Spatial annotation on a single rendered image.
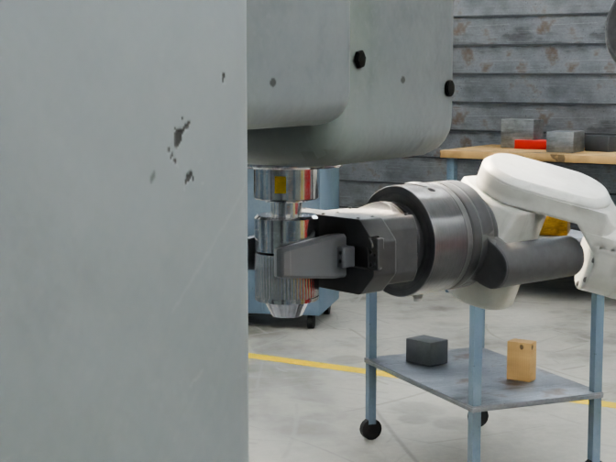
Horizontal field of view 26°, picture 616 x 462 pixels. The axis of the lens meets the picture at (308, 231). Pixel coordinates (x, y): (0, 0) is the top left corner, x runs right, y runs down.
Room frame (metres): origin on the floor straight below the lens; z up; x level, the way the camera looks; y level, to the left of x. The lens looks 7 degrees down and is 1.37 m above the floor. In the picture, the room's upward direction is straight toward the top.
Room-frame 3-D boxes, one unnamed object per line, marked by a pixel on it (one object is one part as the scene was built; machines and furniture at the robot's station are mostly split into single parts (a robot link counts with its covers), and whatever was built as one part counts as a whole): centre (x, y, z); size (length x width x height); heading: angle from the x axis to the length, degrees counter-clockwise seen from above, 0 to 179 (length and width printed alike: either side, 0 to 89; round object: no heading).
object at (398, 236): (1.03, -0.05, 1.24); 0.13 x 0.12 x 0.10; 40
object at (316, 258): (0.95, 0.00, 1.24); 0.06 x 0.02 x 0.03; 130
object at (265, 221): (0.97, 0.02, 1.26); 0.05 x 0.05 x 0.01
